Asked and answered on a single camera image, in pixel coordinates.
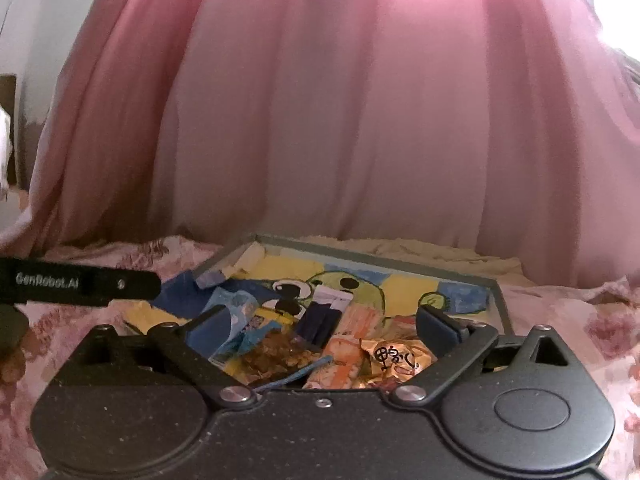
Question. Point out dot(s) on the pink curtain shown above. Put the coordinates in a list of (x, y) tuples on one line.
[(504, 126)]

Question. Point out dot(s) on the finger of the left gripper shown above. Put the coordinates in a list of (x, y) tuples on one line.
[(137, 285)]

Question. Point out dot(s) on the light blue snack packet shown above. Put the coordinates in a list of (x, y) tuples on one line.
[(235, 324)]

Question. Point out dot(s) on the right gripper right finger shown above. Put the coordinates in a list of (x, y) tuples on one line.
[(457, 347)]

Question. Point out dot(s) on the brown nut snack packet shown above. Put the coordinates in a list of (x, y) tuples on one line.
[(277, 359)]

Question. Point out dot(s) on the floral pink bedsheet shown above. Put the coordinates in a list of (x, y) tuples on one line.
[(556, 398)]

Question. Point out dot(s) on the grey pillow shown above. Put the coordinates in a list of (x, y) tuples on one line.
[(5, 152)]

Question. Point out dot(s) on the grey cardboard tray box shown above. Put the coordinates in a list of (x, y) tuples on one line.
[(282, 275)]

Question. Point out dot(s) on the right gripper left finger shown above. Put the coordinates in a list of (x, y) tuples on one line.
[(187, 349)]

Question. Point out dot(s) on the dark blue long packet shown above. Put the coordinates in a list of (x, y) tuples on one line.
[(322, 316)]

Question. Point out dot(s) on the gold foil snack packet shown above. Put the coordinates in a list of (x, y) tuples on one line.
[(389, 363)]

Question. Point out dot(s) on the rice cracker bar packet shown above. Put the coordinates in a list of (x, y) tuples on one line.
[(357, 322)]

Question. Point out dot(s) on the yellow snack bar packet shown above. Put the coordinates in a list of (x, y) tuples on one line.
[(267, 319)]

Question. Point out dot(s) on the person left hand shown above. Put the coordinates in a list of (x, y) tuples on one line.
[(14, 327)]

